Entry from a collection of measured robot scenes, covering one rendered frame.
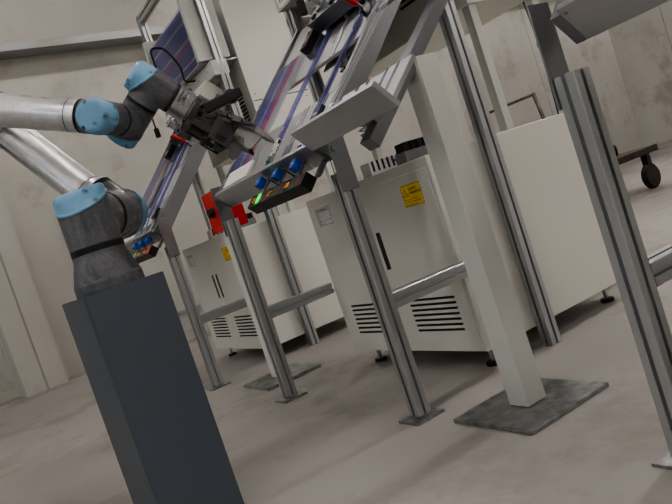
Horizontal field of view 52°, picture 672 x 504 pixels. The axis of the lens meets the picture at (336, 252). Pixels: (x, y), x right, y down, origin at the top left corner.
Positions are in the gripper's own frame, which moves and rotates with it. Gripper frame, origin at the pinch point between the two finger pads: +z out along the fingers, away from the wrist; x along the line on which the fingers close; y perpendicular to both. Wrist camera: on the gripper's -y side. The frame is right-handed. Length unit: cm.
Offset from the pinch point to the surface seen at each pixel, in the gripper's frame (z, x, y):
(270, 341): 47, -60, 32
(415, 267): 59, -9, 3
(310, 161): 12.3, 2.0, -2.3
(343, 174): 16.9, 14.4, 1.9
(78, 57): -61, -428, -178
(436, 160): 26.9, 36.4, -2.2
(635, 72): 595, -479, -654
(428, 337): 75, -14, 18
